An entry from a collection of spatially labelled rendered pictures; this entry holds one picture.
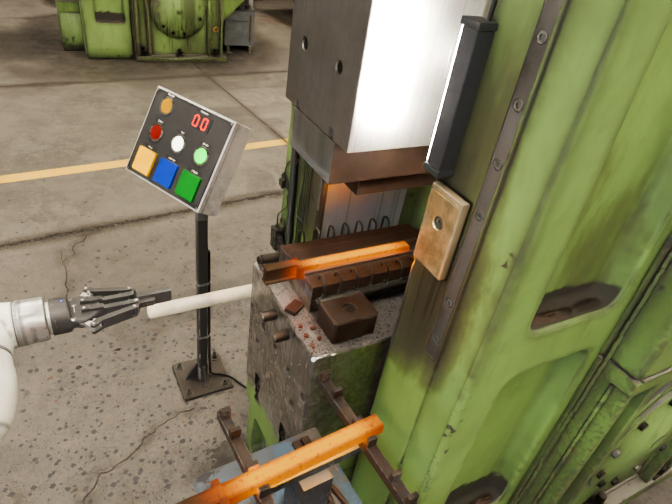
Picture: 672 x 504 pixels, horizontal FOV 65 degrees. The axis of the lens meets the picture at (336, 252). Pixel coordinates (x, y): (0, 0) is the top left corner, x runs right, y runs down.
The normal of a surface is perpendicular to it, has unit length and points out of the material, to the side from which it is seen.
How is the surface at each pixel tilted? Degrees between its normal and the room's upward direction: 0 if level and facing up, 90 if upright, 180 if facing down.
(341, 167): 90
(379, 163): 90
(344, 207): 90
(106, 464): 0
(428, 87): 90
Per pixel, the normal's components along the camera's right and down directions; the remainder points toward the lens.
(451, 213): -0.88, 0.17
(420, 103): 0.46, 0.56
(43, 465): 0.14, -0.81
